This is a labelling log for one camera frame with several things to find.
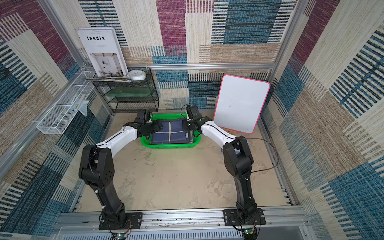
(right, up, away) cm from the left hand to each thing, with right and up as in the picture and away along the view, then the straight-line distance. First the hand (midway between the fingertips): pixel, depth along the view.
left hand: (158, 125), depth 96 cm
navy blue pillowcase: (+9, -5, +3) cm, 10 cm away
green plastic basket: (-7, -11, +1) cm, 13 cm away
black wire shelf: (-23, +25, +10) cm, 35 cm away
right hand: (+17, +2, -1) cm, 17 cm away
